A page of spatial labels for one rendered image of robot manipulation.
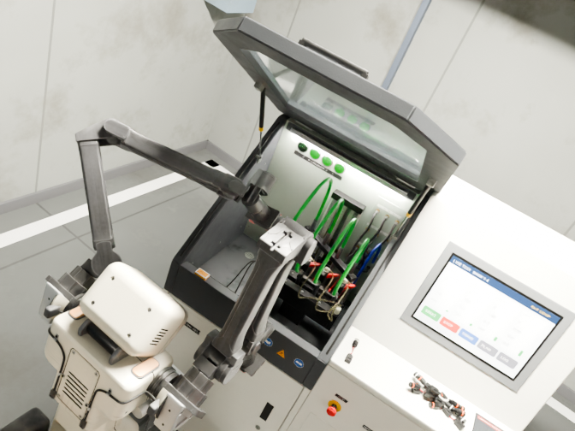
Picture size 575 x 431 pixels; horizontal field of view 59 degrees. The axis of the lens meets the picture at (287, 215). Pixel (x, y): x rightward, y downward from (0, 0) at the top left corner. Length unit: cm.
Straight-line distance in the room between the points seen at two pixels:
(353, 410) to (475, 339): 50
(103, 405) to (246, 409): 99
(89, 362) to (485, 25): 302
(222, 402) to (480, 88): 250
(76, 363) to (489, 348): 135
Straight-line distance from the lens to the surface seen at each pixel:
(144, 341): 125
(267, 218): 161
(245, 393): 219
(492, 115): 364
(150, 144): 155
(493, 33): 360
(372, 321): 201
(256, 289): 119
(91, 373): 133
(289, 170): 222
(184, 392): 131
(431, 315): 196
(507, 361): 201
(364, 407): 195
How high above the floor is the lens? 227
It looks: 32 degrees down
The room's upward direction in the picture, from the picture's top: 24 degrees clockwise
